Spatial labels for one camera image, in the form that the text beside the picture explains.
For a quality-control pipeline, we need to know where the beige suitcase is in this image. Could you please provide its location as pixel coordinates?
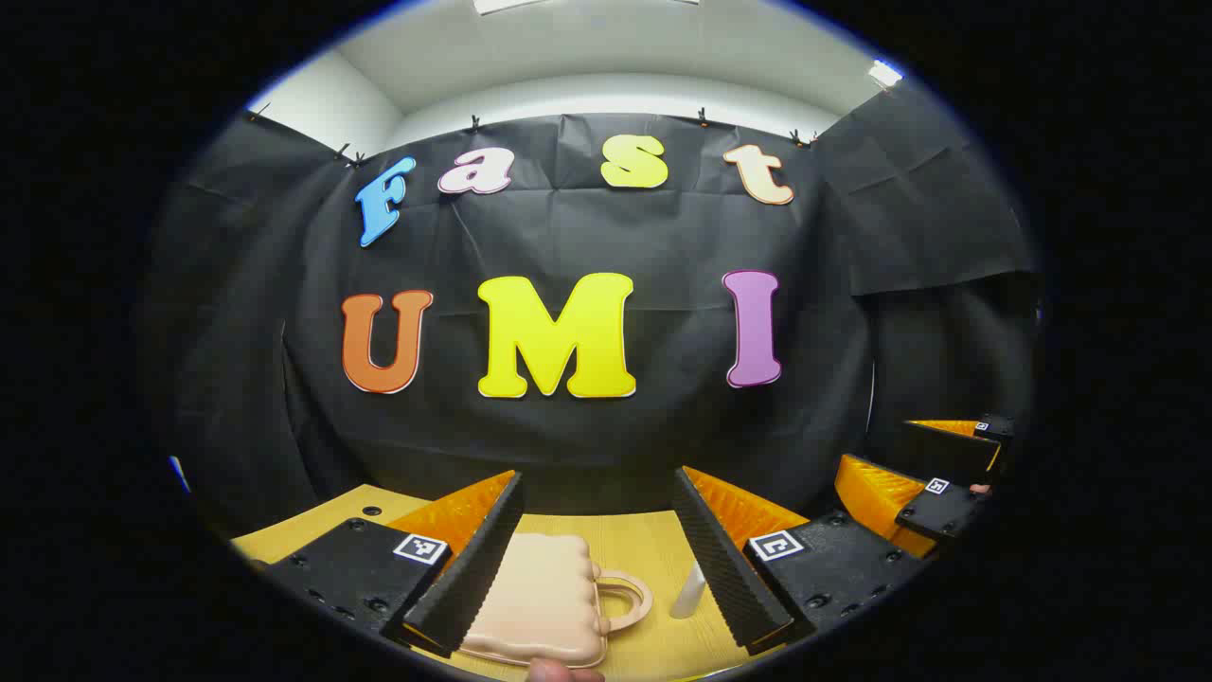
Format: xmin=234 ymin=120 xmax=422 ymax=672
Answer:
xmin=459 ymin=532 xmax=654 ymax=669

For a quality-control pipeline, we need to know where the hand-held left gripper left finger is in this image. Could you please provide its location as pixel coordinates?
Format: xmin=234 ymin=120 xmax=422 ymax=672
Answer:
xmin=248 ymin=471 xmax=525 ymax=659

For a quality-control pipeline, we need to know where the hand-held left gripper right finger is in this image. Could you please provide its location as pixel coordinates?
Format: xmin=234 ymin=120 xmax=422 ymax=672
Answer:
xmin=672 ymin=466 xmax=934 ymax=656

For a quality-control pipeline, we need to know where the white skin care tube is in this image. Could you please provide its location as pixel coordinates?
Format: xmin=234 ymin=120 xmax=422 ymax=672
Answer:
xmin=669 ymin=559 xmax=706 ymax=619

